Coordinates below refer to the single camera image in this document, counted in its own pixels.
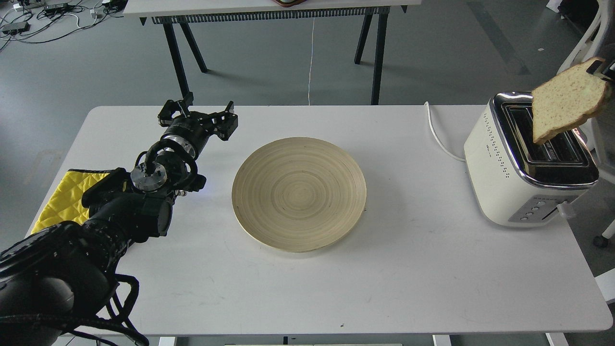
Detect yellow quilted cloth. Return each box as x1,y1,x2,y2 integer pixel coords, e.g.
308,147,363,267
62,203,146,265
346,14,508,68
28,167,127,235

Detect floor cables and adapters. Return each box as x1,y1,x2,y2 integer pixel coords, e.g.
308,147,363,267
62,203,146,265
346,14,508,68
0,0,128,50

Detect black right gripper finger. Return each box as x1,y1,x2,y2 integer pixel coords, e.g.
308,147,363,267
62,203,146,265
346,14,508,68
587,59,615,83

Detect slice of brown bread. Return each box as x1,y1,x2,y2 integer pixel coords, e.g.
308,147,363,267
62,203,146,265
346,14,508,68
531,57,614,145

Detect white background table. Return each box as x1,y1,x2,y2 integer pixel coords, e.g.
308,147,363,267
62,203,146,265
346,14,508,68
123,0,421,105

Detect round wooden plate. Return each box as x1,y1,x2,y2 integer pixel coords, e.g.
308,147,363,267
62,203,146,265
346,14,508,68
232,136,368,253

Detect white toaster power cable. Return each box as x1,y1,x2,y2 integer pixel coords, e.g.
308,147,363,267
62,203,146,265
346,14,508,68
424,101,467,162

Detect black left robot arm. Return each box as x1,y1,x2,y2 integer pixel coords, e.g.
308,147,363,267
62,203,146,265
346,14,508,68
0,92,239,346

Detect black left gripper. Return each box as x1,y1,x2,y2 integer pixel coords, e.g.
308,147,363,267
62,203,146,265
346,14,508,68
158,92,239,159

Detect thin white hanging cable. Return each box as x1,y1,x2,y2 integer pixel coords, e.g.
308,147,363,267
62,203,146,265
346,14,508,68
307,17,316,106

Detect cream white toaster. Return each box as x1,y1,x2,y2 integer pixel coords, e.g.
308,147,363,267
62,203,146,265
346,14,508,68
464,92,598,228

